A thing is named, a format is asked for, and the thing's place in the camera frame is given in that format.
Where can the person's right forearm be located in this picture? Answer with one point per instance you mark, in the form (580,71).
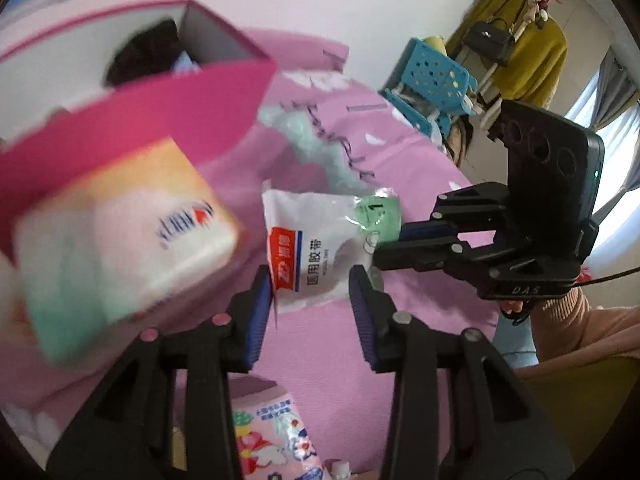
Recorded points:
(575,320)

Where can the mustard yellow garment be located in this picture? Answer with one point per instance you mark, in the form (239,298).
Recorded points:
(530,60)

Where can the person's right hand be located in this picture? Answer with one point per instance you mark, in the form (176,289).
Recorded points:
(510,306)

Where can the black handbag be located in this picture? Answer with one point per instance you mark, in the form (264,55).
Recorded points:
(487,40)

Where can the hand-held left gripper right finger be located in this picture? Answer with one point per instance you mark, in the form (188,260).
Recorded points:
(360,310)

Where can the white medical tape packet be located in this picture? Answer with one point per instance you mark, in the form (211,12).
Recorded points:
(320,230)

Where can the white clothes rack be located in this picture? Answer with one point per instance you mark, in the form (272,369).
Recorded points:
(487,87)

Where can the blue perforated plastic basket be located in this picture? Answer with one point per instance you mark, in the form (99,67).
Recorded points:
(430,75)

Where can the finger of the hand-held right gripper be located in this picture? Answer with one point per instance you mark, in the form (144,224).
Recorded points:
(425,231)
(415,256)

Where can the pink cardboard box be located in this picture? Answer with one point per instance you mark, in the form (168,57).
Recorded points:
(150,110)

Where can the yellow-green object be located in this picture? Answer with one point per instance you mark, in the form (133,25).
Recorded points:
(435,45)

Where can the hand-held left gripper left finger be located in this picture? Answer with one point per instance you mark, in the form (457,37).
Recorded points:
(260,310)

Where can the pink floral packet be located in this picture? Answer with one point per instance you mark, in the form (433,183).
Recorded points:
(270,440)

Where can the grey curtain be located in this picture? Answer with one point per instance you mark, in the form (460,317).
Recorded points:
(607,75)

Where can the olive cloth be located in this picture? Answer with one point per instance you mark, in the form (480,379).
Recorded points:
(590,400)

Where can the pastel tissue pack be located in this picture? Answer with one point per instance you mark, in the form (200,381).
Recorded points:
(125,240)

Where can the blue cloth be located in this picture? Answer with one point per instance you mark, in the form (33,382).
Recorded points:
(517,345)

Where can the small hanging plush toy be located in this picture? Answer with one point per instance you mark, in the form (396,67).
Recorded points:
(536,0)

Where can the black cloth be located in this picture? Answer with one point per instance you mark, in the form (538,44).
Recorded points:
(145,50)

